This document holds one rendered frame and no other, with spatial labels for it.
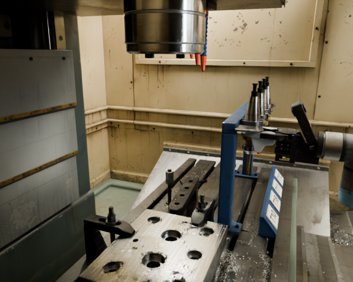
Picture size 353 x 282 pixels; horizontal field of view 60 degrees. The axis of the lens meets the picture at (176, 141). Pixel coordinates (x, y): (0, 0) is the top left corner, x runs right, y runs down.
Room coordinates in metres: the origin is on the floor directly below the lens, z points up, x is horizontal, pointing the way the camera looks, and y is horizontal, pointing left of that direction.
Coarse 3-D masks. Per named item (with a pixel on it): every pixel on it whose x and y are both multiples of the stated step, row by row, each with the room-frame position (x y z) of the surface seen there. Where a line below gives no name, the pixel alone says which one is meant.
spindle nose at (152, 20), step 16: (128, 0) 0.60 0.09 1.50; (144, 0) 0.57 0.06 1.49; (160, 0) 0.57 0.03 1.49; (176, 0) 0.57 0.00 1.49; (192, 0) 0.58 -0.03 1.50; (128, 16) 0.60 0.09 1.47; (144, 16) 0.57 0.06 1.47; (160, 16) 0.57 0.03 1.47; (176, 16) 0.57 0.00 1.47; (192, 16) 0.59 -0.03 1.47; (128, 32) 0.60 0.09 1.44; (144, 32) 0.57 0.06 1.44; (160, 32) 0.57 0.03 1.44; (176, 32) 0.57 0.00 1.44; (192, 32) 0.59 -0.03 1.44; (128, 48) 0.61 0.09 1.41; (144, 48) 0.58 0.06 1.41; (160, 48) 0.57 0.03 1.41; (176, 48) 0.57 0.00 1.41; (192, 48) 0.59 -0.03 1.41
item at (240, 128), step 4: (236, 128) 0.79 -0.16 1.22; (240, 128) 0.79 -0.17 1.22; (244, 128) 0.79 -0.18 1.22; (248, 128) 0.79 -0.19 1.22; (252, 128) 0.79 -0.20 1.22; (256, 128) 0.79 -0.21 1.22; (260, 128) 0.80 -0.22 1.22; (252, 132) 0.78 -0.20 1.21; (256, 132) 0.77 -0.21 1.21; (260, 132) 0.78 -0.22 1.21
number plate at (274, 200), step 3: (273, 192) 0.96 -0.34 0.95; (270, 195) 0.93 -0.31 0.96; (273, 195) 0.95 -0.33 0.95; (270, 198) 0.91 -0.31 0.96; (273, 198) 0.93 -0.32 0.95; (276, 198) 0.95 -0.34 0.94; (273, 201) 0.91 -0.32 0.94; (276, 201) 0.93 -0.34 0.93; (279, 201) 0.95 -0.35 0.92; (273, 204) 0.89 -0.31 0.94; (276, 204) 0.91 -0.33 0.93; (279, 204) 0.93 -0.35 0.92; (276, 207) 0.89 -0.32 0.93; (279, 207) 0.91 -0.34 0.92; (279, 210) 0.89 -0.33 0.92
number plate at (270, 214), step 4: (268, 204) 0.86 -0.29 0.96; (268, 208) 0.84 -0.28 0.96; (268, 212) 0.82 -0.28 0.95; (272, 212) 0.84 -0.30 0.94; (268, 216) 0.80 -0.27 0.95; (272, 216) 0.82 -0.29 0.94; (276, 216) 0.84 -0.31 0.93; (272, 220) 0.80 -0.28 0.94; (276, 220) 0.82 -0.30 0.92; (272, 224) 0.79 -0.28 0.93; (276, 224) 0.80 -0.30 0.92; (276, 228) 0.78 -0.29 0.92
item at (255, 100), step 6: (252, 96) 0.85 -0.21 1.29; (258, 96) 0.85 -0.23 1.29; (252, 102) 0.84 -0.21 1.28; (258, 102) 0.84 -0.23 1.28; (252, 108) 0.84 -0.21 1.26; (258, 108) 0.84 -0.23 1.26; (246, 114) 0.85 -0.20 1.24; (252, 114) 0.84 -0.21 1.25; (258, 114) 0.84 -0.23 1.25; (252, 120) 0.83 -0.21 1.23; (258, 120) 0.84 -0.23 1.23
